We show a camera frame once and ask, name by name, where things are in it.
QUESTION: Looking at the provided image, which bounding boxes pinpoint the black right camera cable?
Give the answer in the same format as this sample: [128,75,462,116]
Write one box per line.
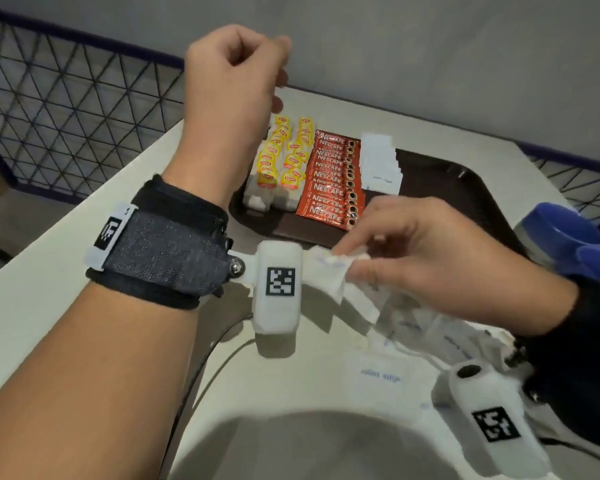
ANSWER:
[537,437,600,468]

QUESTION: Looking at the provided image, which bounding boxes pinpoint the black left wrist band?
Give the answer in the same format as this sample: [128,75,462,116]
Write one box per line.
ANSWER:
[85,174,235,311]

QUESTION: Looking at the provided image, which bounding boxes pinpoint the row of red Nescafe sachets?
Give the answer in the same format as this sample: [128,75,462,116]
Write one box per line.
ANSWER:
[295,128,366,229]

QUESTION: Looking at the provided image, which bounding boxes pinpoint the black right wrist band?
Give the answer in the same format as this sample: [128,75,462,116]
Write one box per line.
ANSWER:
[512,274,600,451]

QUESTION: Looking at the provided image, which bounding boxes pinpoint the person's right hand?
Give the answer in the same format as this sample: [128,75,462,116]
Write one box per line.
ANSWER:
[329,196,581,337]

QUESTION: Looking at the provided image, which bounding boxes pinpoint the person's left hand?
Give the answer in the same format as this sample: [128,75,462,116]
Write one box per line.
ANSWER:
[162,23,293,211]

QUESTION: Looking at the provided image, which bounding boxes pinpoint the black left camera cable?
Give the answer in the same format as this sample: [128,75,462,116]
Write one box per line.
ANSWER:
[159,319,256,480]

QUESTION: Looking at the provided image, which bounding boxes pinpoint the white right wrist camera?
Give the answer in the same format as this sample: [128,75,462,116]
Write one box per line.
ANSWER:
[431,359,553,480]

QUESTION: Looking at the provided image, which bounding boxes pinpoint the person's left forearm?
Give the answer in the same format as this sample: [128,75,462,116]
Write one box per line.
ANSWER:
[0,282,201,480]

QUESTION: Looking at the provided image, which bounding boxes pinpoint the black wrist band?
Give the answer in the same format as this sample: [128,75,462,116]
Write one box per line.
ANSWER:
[85,174,235,311]
[512,274,600,451]

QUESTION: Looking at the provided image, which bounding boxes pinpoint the white sugar sachets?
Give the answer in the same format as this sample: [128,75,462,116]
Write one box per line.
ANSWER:
[342,289,519,413]

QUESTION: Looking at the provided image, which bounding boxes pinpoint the white sugar packet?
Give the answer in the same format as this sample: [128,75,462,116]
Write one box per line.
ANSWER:
[302,244,372,307]
[342,282,382,325]

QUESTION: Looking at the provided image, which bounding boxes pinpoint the white box with marker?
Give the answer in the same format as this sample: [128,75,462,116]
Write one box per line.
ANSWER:
[229,241,305,335]

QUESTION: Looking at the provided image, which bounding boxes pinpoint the row of white sugar packets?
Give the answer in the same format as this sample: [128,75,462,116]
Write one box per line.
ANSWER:
[358,133,403,193]

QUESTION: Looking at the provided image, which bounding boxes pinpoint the black camera cable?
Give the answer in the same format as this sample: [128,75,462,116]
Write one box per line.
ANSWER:
[159,319,256,480]
[537,437,600,468]

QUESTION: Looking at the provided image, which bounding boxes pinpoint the brown plastic tray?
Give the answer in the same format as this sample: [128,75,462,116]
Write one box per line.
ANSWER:
[228,129,531,258]

